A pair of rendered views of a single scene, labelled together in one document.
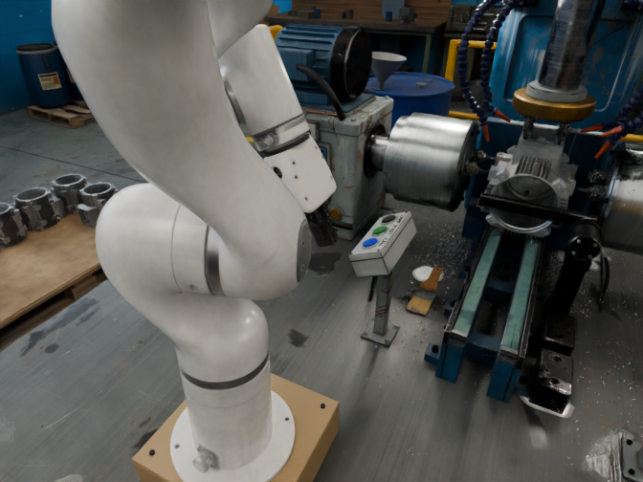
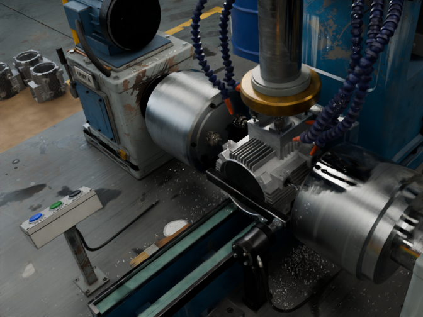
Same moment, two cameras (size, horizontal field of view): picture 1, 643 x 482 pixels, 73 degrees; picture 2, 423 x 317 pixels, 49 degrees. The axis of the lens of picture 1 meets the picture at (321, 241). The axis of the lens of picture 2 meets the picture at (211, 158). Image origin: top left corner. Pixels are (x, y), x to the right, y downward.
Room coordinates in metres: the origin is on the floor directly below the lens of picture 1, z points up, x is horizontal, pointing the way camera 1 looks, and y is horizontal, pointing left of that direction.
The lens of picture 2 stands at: (0.18, -0.76, 1.79)
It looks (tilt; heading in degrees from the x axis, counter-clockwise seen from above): 40 degrees down; 24
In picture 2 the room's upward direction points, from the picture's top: 7 degrees counter-clockwise
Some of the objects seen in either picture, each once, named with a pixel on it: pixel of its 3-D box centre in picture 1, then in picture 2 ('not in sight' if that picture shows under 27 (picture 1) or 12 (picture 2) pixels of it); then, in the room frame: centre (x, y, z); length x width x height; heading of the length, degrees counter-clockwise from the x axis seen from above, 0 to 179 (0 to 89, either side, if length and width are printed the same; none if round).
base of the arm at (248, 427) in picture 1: (230, 397); not in sight; (0.41, 0.13, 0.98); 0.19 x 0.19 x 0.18
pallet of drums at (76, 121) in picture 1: (90, 76); not in sight; (5.21, 2.64, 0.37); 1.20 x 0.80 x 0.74; 149
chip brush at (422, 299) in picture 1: (428, 289); (163, 246); (0.87, -0.27, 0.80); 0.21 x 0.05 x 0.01; 152
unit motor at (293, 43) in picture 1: (307, 104); (106, 48); (1.29, 0.04, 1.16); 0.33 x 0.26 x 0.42; 62
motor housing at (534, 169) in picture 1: (527, 188); (269, 166); (1.03, -0.54, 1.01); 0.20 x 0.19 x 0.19; 152
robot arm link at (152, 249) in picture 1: (189, 279); not in sight; (0.42, 0.16, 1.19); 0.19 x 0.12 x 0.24; 82
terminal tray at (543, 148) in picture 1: (539, 149); (280, 129); (1.06, -0.56, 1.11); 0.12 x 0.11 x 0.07; 152
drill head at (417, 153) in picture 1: (414, 158); (188, 114); (1.17, -0.27, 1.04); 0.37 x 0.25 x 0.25; 62
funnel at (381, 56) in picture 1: (384, 76); not in sight; (2.67, -0.37, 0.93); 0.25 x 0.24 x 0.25; 154
